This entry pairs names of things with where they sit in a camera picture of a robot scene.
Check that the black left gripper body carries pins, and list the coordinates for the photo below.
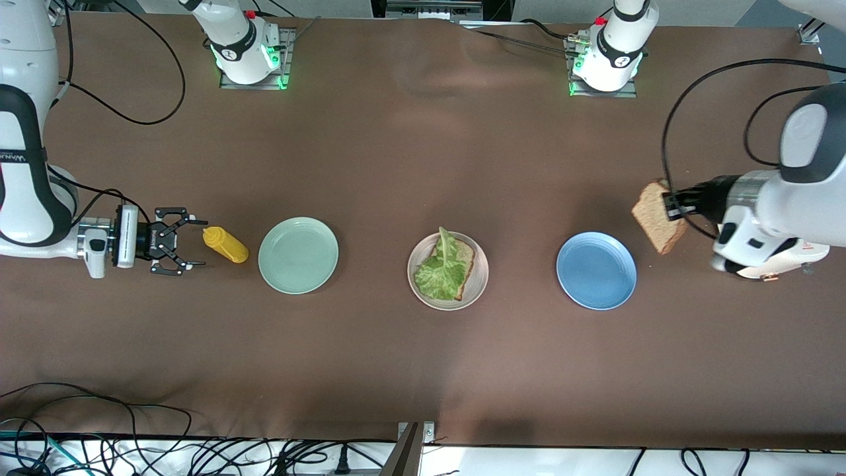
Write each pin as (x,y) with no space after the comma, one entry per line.
(708,196)

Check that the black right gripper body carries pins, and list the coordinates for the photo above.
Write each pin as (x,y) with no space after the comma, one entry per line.
(145,241)

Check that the brown bread slice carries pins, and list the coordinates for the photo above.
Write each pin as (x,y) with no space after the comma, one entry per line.
(651,218)

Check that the bread slice with torn corner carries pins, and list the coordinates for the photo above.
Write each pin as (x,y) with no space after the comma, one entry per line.
(468,254)

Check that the green lettuce leaf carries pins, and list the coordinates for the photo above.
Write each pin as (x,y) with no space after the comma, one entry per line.
(441,274)

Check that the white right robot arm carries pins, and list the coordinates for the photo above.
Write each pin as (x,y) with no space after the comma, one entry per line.
(26,198)

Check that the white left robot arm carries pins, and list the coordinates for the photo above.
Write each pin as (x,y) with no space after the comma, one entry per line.
(793,198)

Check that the blue plate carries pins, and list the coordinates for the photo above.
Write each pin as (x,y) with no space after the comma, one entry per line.
(596,270)

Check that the mint green plate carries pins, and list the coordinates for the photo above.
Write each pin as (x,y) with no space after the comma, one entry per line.
(298,255)

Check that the beige plate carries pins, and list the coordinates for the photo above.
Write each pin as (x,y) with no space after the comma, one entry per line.
(480,281)

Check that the yellow mustard squeeze bottle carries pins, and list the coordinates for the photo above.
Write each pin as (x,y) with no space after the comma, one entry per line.
(227,244)

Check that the white toaster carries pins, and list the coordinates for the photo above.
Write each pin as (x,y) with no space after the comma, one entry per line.
(809,252)

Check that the black power plug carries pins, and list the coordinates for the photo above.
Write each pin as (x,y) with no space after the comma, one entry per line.
(342,461)

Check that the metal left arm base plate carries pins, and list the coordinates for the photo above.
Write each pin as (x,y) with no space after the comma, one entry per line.
(598,92)

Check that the aluminium frame post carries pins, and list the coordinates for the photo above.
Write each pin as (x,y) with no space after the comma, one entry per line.
(809,33)

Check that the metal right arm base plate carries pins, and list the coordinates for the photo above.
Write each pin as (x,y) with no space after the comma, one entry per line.
(288,59)

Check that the grey metal post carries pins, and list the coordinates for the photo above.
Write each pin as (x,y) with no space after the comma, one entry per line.
(410,453)

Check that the metal bracket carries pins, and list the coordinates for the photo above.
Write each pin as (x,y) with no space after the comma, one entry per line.
(433,10)

